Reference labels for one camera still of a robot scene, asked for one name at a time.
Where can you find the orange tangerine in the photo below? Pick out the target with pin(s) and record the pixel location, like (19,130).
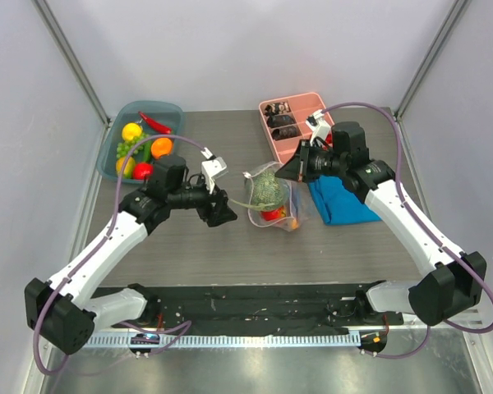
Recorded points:
(160,147)

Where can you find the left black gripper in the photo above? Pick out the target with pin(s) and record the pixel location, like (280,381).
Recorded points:
(221,212)

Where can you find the blue plastic fruit basket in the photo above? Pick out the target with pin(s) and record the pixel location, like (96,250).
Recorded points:
(167,114)

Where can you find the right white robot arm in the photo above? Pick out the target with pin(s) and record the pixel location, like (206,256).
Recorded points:
(450,277)

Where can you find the dark items in tray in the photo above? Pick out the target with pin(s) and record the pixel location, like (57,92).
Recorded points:
(280,121)

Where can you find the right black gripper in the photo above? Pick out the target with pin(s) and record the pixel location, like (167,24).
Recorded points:
(304,161)

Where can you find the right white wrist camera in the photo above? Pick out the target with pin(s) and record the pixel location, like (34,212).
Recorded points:
(320,128)

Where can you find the clear zip top bag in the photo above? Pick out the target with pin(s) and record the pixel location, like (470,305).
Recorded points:
(299,205)

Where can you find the pink compartment tray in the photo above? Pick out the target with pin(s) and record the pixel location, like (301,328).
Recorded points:
(302,106)

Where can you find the green pepper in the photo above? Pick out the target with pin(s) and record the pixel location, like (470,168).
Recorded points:
(147,156)

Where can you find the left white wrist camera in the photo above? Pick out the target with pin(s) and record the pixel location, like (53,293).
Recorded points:
(212,167)

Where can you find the white slotted cable duct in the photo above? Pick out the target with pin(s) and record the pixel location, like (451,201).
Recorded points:
(140,341)

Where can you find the blue folded cloth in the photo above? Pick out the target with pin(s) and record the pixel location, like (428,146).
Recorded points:
(337,206)

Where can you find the red chili pepper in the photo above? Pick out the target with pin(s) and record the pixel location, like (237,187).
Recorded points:
(154,125)

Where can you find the green grape bunch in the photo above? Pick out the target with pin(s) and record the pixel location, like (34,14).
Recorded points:
(124,147)

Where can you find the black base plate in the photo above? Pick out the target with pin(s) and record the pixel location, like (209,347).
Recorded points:
(261,309)

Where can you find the yellow lemon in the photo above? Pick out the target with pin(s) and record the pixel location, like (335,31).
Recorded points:
(125,167)
(131,131)

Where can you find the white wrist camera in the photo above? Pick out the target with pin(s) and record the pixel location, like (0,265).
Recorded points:
(212,167)
(320,128)

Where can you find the green netted melon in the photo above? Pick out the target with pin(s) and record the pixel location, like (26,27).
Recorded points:
(265,191)

